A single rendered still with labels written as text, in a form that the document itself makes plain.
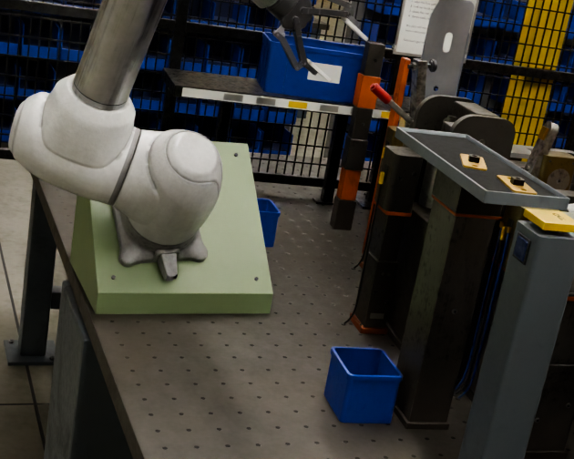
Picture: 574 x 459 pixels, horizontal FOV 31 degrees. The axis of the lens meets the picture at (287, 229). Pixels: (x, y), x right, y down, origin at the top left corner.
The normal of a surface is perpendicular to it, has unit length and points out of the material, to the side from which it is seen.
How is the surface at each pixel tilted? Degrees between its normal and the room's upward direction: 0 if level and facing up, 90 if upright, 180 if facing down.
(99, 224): 42
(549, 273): 90
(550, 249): 90
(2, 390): 0
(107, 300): 90
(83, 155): 106
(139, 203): 121
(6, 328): 0
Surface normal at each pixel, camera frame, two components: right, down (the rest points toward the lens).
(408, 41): 0.25, 0.34
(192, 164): 0.47, -0.43
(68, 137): -0.14, 0.49
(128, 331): 0.17, -0.94
